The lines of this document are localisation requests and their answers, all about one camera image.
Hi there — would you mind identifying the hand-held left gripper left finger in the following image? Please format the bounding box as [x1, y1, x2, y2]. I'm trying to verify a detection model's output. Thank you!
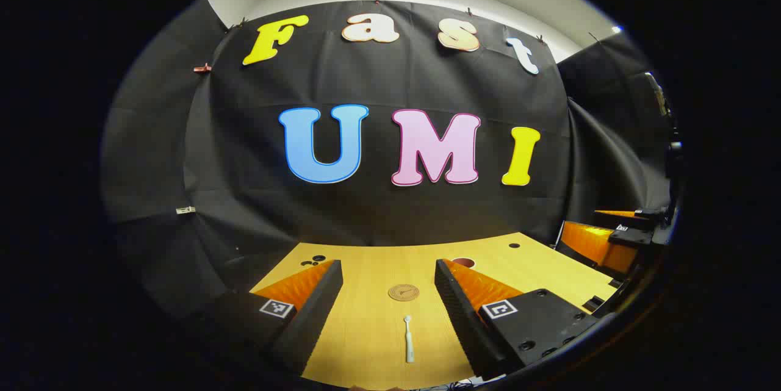
[189, 259, 344, 376]

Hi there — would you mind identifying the pale green toothbrush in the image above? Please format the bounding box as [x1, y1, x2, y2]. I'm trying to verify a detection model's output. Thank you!
[403, 315, 416, 364]

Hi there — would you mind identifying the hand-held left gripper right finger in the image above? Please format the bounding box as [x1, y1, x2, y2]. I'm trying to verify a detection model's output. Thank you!
[434, 259, 602, 381]

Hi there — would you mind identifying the black backdrop cloth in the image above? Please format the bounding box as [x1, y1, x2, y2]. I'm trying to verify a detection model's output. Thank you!
[101, 0, 678, 318]

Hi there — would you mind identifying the wooden desktop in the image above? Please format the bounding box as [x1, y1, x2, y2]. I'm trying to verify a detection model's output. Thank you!
[250, 232, 617, 390]

